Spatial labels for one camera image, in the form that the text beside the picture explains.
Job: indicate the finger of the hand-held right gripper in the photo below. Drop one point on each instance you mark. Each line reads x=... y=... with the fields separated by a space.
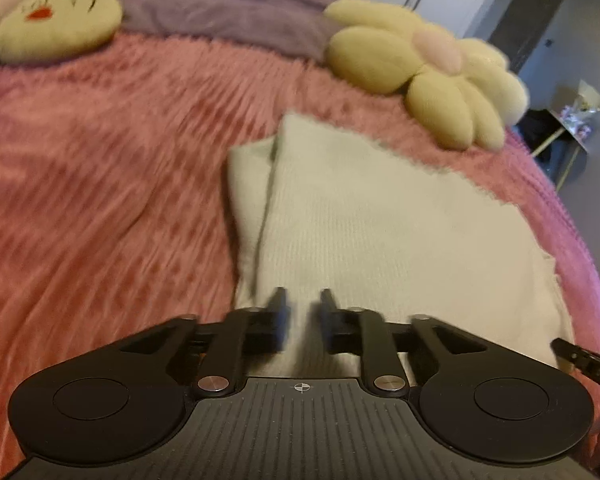
x=585 y=365

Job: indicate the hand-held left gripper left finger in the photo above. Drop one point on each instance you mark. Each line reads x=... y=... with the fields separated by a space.
x=279 y=315

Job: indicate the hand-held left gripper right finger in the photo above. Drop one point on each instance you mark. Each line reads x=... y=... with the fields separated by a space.
x=330 y=317

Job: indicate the white ribbed knit sweater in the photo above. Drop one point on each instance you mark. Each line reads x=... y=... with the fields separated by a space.
x=380 y=240

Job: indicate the pink ribbed plush blanket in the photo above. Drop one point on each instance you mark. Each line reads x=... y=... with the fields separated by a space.
x=105 y=210

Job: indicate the small round side table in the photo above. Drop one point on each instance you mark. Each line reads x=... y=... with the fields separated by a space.
x=572 y=160

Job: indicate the black cloth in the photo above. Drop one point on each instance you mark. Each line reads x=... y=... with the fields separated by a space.
x=537 y=132

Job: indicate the wrapped flower bouquet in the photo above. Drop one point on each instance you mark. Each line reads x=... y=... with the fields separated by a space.
x=582 y=107

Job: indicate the yellow flower pillow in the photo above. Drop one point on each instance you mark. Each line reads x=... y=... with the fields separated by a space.
x=380 y=55

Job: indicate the purple duvet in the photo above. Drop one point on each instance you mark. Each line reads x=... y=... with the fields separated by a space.
x=205 y=0

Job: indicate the yellow emoji face pillow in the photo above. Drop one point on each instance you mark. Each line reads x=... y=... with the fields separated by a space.
x=55 y=22

